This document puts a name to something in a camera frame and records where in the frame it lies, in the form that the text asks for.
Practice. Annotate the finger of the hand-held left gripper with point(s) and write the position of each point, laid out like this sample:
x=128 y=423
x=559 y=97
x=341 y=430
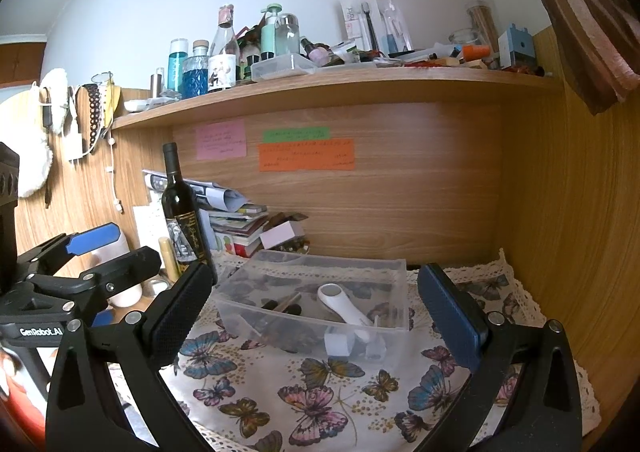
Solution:
x=92 y=237
x=125 y=269

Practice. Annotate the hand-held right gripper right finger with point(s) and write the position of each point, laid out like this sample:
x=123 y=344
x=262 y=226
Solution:
x=450 y=317

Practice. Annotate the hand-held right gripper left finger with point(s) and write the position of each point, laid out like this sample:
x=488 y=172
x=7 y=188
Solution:
x=180 y=312

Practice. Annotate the clear plastic storage box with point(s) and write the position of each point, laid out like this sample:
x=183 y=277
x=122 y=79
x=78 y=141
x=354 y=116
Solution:
x=250 y=302

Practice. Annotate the white handheld electric device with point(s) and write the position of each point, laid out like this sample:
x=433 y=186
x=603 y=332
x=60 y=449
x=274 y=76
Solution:
x=340 y=304

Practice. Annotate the white charger plug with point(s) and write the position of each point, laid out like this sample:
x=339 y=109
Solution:
x=339 y=344

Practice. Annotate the white container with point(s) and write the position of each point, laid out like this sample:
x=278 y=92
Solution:
x=125 y=294

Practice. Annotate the cream cylinder tube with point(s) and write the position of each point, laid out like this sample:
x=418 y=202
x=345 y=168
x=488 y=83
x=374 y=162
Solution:
x=169 y=259

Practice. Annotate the white paper card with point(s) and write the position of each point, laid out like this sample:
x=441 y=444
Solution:
x=149 y=229

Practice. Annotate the dark wine bottle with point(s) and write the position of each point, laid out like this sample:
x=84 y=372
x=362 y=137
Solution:
x=185 y=217

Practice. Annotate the red cloth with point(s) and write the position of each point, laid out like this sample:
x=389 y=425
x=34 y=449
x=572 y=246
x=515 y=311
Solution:
x=20 y=412

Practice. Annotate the white fluffy pad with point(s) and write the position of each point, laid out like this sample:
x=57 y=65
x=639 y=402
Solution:
x=37 y=161

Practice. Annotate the stack of books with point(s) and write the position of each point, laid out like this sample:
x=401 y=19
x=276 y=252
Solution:
x=237 y=229

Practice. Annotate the rolled magazine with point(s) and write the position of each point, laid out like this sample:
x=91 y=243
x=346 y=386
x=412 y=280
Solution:
x=215 y=194

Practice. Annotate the dotted black belt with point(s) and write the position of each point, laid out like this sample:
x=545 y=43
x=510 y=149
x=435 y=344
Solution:
x=92 y=116

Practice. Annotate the small white box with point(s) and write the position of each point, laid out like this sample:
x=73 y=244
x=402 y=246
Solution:
x=281 y=236

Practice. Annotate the yellow hanging cloth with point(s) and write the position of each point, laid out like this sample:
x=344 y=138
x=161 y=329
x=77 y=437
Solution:
x=114 y=104

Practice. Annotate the white dish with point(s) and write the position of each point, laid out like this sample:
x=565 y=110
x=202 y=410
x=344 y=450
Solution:
x=136 y=105

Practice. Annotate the butterfly printed lace cloth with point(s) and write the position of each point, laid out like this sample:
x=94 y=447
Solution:
x=300 y=402

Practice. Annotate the pink paper note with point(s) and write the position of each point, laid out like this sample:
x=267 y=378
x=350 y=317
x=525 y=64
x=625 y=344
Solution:
x=221 y=140

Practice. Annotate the small metal cylinder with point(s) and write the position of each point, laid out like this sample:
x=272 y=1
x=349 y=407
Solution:
x=156 y=86

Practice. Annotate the blue liquid bottle with cork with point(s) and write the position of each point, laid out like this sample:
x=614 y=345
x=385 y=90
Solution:
x=195 y=76

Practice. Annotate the tall teal bottle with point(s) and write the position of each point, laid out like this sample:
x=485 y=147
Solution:
x=177 y=66

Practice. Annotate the orange paper note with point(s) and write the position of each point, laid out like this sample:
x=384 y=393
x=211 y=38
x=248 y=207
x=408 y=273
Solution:
x=306 y=155

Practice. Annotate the green paper note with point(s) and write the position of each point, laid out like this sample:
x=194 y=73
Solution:
x=296 y=134

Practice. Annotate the clear bottle with pink cap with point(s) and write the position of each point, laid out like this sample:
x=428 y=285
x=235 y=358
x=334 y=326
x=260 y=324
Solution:
x=223 y=56

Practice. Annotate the wooden shelf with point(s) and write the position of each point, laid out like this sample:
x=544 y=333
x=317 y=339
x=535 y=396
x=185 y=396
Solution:
x=350 y=86

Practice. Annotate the clear plastic tray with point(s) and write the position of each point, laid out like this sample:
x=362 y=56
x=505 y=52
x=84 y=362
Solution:
x=280 y=67

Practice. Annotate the orange tube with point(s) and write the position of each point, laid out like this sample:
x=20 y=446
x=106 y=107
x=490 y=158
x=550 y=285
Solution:
x=476 y=51

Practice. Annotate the mint pump bottle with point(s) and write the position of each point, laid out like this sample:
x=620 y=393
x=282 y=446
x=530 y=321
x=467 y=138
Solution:
x=270 y=36

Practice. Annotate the blue toy robot box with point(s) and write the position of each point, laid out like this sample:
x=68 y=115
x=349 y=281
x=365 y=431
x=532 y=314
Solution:
x=517 y=49

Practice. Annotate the clear round bottle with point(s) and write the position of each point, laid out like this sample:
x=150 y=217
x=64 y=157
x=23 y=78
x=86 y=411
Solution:
x=287 y=36

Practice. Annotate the short glass jar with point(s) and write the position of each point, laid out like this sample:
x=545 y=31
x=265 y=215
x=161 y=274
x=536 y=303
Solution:
x=465 y=37

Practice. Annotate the pink nail polish bottle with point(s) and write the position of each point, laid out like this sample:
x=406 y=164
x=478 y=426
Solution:
x=318 y=56

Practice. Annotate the tall glass jar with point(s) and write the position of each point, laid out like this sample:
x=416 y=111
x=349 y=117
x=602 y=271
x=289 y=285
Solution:
x=482 y=24

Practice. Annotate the clear toothbrush package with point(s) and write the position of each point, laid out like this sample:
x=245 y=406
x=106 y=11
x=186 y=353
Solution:
x=395 y=21

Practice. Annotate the white toothbrush package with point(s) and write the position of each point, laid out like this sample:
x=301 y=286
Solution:
x=356 y=24

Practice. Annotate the brown curtain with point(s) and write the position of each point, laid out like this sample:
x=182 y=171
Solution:
x=590 y=31

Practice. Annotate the white wall charger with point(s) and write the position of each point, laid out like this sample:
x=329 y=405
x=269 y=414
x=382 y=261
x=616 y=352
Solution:
x=75 y=146

